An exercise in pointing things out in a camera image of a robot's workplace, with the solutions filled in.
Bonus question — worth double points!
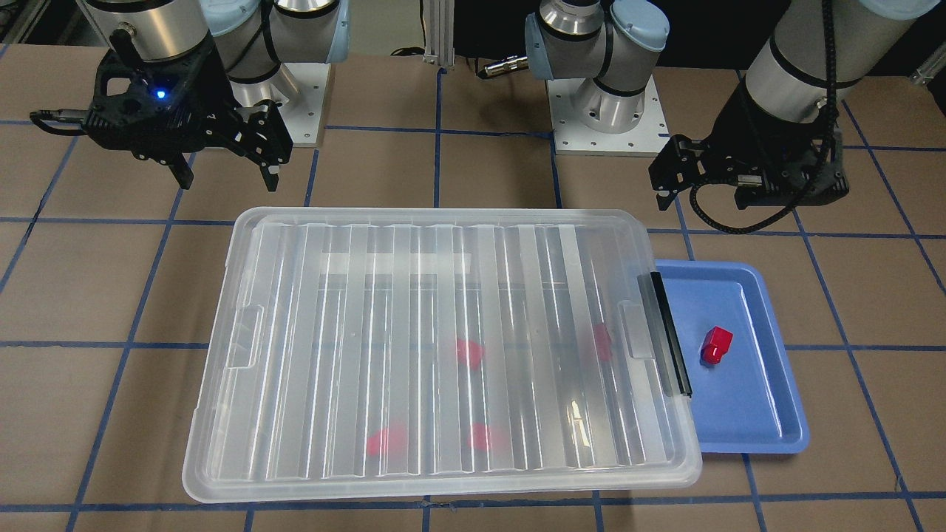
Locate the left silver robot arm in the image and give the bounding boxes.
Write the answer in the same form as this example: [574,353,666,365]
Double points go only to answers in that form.
[524,1,937,210]

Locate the red block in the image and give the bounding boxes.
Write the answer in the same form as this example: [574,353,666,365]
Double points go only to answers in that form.
[467,422,509,452]
[592,323,613,361]
[700,327,734,366]
[455,338,486,370]
[365,424,409,457]

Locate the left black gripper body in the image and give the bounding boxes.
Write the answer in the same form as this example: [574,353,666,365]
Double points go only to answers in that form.
[649,81,849,208]

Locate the black box latch handle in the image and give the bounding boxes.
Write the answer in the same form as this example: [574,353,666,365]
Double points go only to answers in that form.
[638,270,693,398]

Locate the blue plastic tray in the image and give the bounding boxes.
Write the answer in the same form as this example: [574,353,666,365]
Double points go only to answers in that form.
[656,259,810,454]

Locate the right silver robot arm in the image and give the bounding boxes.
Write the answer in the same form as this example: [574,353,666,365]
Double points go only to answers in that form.
[30,1,350,191]

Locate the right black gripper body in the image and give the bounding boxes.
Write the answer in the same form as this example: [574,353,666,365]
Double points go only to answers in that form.
[30,35,293,166]

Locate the clear plastic box lid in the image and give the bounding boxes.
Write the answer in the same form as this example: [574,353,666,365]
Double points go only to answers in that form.
[182,208,703,504]

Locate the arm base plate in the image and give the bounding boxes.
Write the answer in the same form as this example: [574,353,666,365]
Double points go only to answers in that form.
[231,63,333,148]
[546,78,671,156]

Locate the aluminium frame post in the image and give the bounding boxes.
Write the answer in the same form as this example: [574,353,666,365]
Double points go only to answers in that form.
[421,0,456,69]

